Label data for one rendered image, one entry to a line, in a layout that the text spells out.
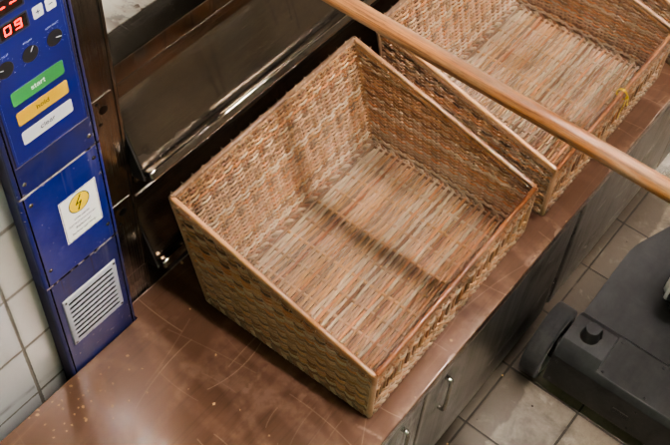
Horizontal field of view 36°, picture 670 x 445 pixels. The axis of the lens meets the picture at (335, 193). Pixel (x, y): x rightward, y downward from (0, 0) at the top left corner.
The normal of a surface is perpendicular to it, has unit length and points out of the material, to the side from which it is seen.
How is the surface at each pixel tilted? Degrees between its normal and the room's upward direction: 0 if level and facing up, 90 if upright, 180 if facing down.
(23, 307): 90
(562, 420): 0
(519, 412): 0
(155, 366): 0
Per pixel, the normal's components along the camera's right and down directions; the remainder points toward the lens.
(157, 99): 0.75, 0.27
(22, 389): 0.78, 0.51
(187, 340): 0.05, -0.62
